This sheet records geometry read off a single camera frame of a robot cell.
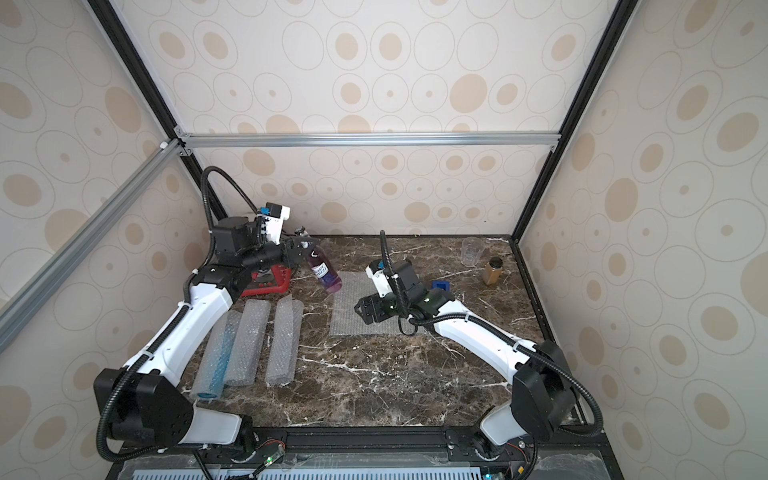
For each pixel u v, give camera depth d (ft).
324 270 2.55
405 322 2.32
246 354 2.73
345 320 3.18
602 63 2.48
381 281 2.35
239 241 1.93
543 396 1.38
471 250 3.70
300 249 2.40
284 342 2.80
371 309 2.30
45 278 1.81
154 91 2.62
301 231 2.38
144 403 1.32
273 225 2.17
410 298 1.99
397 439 2.46
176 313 1.58
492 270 3.30
